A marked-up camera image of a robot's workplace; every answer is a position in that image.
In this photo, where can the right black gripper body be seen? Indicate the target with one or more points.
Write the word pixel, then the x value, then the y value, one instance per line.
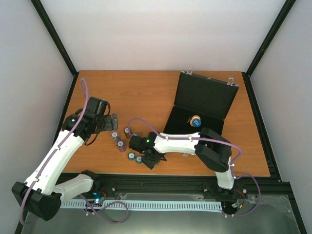
pixel 152 160

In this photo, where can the left black frame post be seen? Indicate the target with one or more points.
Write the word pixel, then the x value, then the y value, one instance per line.
pixel 38 6

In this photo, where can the purple chip stack lower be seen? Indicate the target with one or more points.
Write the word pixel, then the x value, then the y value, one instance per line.
pixel 121 146

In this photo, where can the light blue cable duct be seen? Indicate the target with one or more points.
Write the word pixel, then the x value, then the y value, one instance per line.
pixel 141 205

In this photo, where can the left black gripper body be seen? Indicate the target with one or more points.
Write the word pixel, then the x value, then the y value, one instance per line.
pixel 106 126

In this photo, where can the right black frame post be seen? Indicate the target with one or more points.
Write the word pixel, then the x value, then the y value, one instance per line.
pixel 281 16

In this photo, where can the purple chip stack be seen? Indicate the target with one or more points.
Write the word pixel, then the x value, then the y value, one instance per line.
pixel 121 146
pixel 115 136

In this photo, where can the blue short stack left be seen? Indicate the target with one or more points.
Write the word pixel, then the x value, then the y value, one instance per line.
pixel 131 156

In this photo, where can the blue short stack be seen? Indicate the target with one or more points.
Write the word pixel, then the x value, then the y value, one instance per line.
pixel 139 159
pixel 131 156

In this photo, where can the black frame post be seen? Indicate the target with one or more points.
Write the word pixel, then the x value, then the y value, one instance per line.
pixel 38 6
pixel 281 16

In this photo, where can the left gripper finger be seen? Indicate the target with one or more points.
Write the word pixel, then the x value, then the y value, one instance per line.
pixel 115 125
pixel 115 116

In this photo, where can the blue round blind button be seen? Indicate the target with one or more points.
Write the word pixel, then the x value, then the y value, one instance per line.
pixel 196 123

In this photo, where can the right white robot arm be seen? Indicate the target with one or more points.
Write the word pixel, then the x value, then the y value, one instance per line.
pixel 211 148

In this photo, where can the black poker set case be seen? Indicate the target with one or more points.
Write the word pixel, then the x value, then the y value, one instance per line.
pixel 198 95

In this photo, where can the blue short stack right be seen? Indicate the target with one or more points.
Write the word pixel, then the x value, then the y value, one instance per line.
pixel 139 159

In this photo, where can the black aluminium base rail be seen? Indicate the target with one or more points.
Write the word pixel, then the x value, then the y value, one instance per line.
pixel 201 185

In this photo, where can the brown tall chip stack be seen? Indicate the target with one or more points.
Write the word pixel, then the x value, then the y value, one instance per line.
pixel 127 132

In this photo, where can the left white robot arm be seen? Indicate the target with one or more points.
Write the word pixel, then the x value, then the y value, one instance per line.
pixel 40 194

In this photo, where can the purple chip stack upper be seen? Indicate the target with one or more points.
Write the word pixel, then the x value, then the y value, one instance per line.
pixel 115 136

